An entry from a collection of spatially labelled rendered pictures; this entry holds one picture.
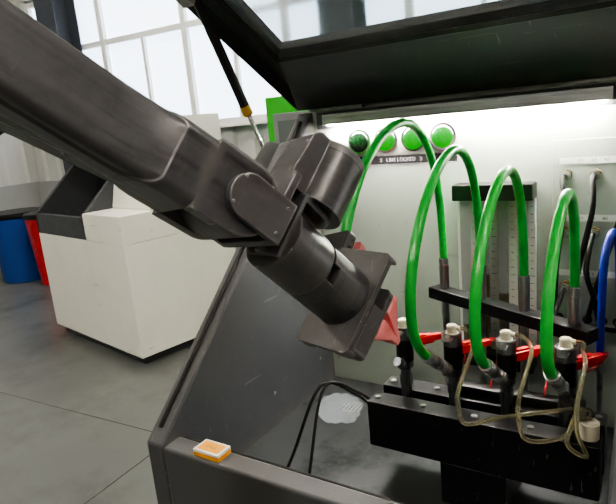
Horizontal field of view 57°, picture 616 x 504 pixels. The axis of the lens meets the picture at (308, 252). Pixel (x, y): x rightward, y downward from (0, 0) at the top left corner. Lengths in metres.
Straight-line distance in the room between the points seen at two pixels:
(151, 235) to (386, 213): 2.64
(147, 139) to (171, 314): 3.48
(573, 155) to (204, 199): 0.79
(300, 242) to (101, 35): 6.68
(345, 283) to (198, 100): 5.74
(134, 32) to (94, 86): 6.40
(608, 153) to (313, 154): 0.69
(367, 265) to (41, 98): 0.31
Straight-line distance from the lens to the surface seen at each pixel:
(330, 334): 0.51
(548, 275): 0.70
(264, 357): 1.14
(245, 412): 1.12
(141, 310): 3.72
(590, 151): 1.08
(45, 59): 0.38
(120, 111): 0.39
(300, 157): 0.47
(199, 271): 3.92
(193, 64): 6.21
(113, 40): 6.94
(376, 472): 1.05
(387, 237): 1.21
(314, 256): 0.45
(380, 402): 0.95
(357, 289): 0.50
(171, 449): 0.96
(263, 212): 0.41
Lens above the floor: 1.43
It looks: 13 degrees down
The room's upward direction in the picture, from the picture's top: 5 degrees counter-clockwise
